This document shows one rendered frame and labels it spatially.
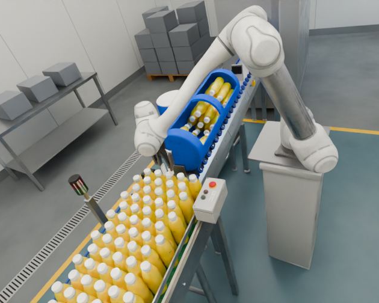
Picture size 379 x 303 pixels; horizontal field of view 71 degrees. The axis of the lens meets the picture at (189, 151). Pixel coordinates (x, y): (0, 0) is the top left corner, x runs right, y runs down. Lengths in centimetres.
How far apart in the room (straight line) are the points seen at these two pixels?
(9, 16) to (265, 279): 440
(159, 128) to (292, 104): 53
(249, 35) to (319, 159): 62
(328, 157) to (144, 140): 78
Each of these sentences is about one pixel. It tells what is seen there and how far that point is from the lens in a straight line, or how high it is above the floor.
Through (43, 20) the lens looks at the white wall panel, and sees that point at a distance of 492.
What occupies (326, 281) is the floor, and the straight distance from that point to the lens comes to 229.
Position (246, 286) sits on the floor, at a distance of 224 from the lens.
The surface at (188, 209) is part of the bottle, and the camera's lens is 135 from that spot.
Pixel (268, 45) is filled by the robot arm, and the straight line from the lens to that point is 91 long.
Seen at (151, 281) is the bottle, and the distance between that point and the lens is 120.
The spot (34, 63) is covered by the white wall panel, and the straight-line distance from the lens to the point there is 475.
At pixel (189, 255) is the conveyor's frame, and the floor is 89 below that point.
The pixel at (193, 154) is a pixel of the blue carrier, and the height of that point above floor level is 110.
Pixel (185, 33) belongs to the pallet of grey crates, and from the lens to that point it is 485.
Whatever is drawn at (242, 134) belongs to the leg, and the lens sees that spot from 259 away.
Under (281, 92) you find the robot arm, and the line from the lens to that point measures 106.
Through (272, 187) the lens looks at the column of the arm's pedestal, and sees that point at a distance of 166.
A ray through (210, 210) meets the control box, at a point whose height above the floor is 110.
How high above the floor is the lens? 205
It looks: 37 degrees down
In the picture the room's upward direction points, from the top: 16 degrees counter-clockwise
